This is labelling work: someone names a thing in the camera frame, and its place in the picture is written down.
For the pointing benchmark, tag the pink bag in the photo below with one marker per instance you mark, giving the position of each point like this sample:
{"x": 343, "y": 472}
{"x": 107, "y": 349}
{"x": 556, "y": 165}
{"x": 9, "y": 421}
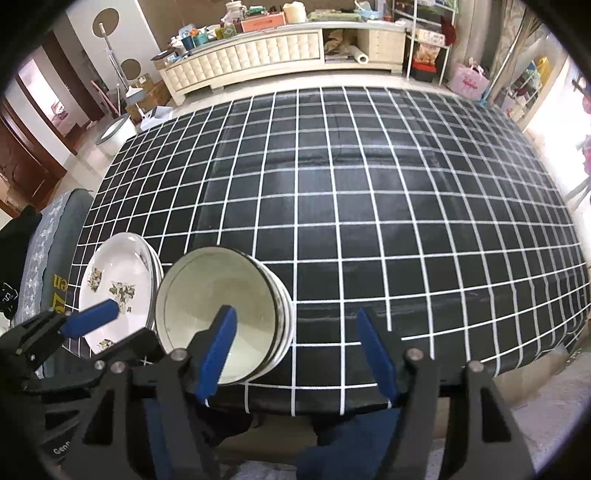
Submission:
{"x": 468, "y": 83}

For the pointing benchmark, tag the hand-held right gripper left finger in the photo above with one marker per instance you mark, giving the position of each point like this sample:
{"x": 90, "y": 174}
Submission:
{"x": 214, "y": 355}

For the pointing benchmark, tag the white paper roll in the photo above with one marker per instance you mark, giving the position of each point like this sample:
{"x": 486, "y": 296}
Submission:
{"x": 361, "y": 57}

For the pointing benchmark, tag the brown wooden door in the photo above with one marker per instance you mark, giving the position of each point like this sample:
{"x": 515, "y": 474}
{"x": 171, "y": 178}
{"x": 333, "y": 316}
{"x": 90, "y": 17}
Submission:
{"x": 23, "y": 157}

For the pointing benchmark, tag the black garment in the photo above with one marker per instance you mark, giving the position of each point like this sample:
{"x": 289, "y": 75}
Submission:
{"x": 16, "y": 258}

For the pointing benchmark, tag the white standing pole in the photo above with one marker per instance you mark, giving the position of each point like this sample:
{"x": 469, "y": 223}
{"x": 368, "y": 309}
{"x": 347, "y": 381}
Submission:
{"x": 114, "y": 57}

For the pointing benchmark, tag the cardboard box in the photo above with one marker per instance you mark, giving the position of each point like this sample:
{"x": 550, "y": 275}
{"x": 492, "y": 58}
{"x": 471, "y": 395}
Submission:
{"x": 154, "y": 92}

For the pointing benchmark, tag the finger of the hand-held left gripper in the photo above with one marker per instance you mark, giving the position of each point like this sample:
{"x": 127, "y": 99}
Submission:
{"x": 141, "y": 346}
{"x": 92, "y": 316}

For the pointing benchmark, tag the cream television cabinet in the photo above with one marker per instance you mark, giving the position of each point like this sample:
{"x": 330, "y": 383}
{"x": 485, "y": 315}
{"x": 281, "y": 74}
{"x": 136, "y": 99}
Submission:
{"x": 258, "y": 48}

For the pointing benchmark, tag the grey patterned chair cushion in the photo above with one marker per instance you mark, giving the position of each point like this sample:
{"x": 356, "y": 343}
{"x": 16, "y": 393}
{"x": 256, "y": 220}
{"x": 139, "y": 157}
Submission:
{"x": 60, "y": 230}

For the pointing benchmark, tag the black white checkered tablecloth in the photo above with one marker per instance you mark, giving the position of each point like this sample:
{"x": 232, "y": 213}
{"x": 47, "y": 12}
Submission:
{"x": 369, "y": 207}

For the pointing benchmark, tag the green folded cloth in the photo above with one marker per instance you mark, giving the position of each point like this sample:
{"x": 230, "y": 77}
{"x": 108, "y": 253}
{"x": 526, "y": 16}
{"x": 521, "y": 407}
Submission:
{"x": 332, "y": 15}

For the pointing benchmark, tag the salmon pink box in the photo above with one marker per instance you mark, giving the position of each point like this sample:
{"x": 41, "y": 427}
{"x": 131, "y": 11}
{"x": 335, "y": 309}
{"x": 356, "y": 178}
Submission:
{"x": 262, "y": 22}

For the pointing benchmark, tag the person's right leg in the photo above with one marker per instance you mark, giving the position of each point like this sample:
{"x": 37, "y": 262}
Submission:
{"x": 346, "y": 447}

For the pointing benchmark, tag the white floral plate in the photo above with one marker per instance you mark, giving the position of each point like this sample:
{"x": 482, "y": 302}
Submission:
{"x": 115, "y": 263}

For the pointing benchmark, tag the white metal shelf rack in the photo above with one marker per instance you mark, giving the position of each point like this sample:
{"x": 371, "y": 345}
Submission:
{"x": 429, "y": 41}

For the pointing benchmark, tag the white grey trash bin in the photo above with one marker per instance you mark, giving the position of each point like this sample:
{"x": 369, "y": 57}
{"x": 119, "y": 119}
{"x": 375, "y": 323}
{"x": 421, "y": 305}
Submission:
{"x": 115, "y": 134}

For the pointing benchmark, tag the cream jar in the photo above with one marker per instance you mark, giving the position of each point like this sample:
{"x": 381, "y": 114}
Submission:
{"x": 294, "y": 13}

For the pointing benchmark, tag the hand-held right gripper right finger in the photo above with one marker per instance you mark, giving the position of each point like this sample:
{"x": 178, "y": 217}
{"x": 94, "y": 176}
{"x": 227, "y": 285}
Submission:
{"x": 376, "y": 357}

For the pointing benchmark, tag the teal basket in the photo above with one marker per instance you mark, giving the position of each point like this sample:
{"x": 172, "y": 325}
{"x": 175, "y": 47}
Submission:
{"x": 368, "y": 14}

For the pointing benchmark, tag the grey green bowl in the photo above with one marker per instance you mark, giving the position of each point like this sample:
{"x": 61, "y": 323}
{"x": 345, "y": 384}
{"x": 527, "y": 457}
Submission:
{"x": 217, "y": 286}

